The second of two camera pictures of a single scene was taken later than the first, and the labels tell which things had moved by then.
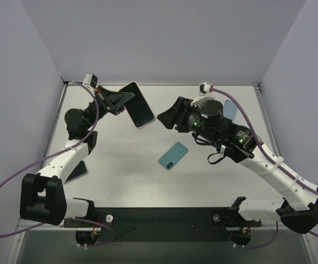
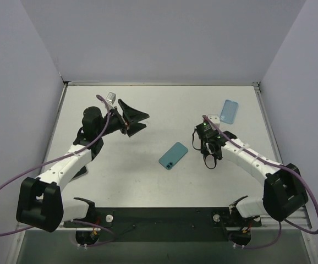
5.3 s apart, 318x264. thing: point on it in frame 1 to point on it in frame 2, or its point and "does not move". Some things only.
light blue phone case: x=230 y=111 does not move
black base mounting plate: x=160 y=225 does not move
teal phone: x=171 y=157 does not move
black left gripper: x=104 y=99 to x=124 y=122
